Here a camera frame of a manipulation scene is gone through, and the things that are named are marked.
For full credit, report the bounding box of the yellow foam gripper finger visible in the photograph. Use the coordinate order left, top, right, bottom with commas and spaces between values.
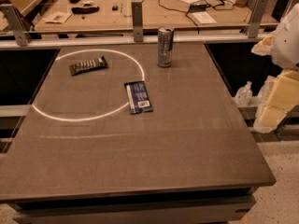
251, 32, 275, 56

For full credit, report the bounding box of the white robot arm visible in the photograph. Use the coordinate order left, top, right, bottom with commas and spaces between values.
251, 4, 299, 70

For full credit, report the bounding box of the blue rxbar wrapper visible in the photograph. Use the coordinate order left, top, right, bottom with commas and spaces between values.
124, 81, 153, 115

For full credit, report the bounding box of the clear plastic bottle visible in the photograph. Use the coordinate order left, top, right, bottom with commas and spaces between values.
235, 81, 252, 106

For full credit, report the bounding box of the yellow foam block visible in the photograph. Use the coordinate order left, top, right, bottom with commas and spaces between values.
259, 70, 299, 128

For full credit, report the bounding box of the white paper sheet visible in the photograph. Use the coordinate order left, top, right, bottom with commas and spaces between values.
192, 11, 216, 24

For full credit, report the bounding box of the black power adapter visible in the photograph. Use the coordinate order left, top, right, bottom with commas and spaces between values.
189, 3, 208, 13

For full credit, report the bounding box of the silver blue drink can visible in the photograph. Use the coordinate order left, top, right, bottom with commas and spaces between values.
157, 26, 174, 67

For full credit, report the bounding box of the dark snack bar wrapper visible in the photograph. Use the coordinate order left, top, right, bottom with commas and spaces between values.
69, 56, 107, 76

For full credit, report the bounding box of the wooden back desk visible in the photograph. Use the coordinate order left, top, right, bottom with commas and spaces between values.
36, 0, 251, 32

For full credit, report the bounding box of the black oblong tool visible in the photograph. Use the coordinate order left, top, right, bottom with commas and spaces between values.
71, 7, 100, 14

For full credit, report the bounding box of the white paper card left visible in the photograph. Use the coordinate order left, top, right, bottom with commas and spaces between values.
43, 11, 72, 24

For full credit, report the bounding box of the right metal rail bracket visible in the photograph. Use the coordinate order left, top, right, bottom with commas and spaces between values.
246, 0, 268, 38

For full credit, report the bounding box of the metal rail bracket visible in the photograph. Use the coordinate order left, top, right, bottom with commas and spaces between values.
0, 4, 31, 46
131, 1, 143, 42
246, 0, 268, 38

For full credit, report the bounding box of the black cable on desk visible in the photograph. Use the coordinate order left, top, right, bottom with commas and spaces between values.
157, 0, 235, 27

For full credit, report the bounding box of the middle metal rail bracket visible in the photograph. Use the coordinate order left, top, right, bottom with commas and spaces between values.
131, 1, 143, 42

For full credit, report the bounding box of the horizontal metal rail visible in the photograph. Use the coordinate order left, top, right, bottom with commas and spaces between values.
0, 31, 299, 50

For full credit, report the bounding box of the left metal rail bracket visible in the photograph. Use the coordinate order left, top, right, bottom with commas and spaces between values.
0, 4, 31, 46

